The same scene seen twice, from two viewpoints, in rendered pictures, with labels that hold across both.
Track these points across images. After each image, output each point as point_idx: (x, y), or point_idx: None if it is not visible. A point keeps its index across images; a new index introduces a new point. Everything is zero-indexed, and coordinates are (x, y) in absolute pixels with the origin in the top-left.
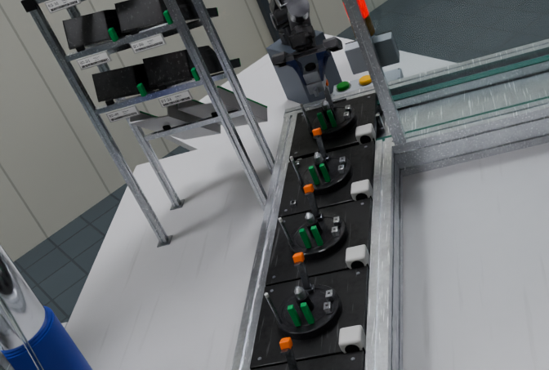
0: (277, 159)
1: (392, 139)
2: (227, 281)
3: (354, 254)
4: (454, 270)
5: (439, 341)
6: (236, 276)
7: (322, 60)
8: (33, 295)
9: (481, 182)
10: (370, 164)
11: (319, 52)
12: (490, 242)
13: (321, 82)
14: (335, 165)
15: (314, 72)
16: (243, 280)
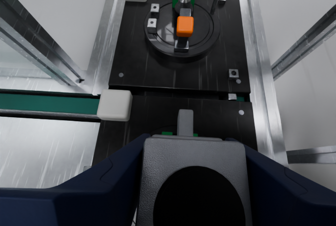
0: (276, 120)
1: (81, 86)
2: (281, 13)
3: None
4: None
5: None
6: (273, 16)
7: (70, 184)
8: None
9: None
10: (120, 34)
11: (0, 194)
12: None
13: (154, 134)
14: (165, 30)
15: (164, 138)
16: (264, 9)
